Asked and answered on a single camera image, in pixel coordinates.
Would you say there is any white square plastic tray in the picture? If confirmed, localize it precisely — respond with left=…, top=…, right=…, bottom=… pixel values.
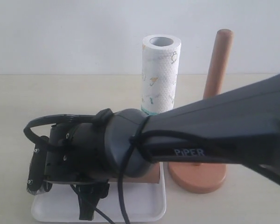
left=31, top=164, right=166, bottom=223

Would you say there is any brown cardboard tube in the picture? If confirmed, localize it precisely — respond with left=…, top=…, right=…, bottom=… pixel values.
left=108, top=162, right=161, bottom=184

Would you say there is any wooden paper towel holder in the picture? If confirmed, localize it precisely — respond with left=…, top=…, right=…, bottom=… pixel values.
left=168, top=29, right=233, bottom=194

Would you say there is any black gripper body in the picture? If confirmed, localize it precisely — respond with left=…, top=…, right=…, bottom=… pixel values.
left=44, top=123, right=112, bottom=184

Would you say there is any printed white paper towel roll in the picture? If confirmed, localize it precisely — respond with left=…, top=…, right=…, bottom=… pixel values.
left=141, top=35, right=181, bottom=115

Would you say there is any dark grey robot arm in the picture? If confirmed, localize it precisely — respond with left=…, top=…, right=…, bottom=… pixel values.
left=46, top=74, right=280, bottom=195

